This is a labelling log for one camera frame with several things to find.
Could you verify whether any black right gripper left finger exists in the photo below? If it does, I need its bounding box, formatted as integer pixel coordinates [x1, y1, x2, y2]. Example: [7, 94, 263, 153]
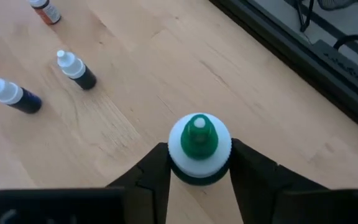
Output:
[106, 142, 172, 224]

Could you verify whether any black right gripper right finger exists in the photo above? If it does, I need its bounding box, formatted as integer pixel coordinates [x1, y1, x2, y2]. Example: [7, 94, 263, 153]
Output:
[229, 138, 329, 224]

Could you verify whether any small brown food coloring bottle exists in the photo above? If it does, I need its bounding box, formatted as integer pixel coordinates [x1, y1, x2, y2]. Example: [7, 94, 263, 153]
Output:
[29, 0, 62, 26]

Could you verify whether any small navy food coloring bottle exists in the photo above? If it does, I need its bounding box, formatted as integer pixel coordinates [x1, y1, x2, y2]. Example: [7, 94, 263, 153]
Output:
[0, 77, 43, 114]

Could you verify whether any small black food coloring bottle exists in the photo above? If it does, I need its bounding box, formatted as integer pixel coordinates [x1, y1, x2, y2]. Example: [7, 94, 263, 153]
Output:
[56, 49, 98, 91]

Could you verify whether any large green food coloring bottle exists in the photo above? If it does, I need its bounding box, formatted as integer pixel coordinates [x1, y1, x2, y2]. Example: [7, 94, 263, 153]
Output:
[167, 112, 232, 187]

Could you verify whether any black floor fan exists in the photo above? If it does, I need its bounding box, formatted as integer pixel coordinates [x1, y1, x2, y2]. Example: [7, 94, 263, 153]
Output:
[292, 0, 358, 34]

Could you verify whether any coiled black cable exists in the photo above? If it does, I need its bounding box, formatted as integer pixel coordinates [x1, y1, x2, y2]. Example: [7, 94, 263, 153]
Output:
[333, 33, 358, 57]

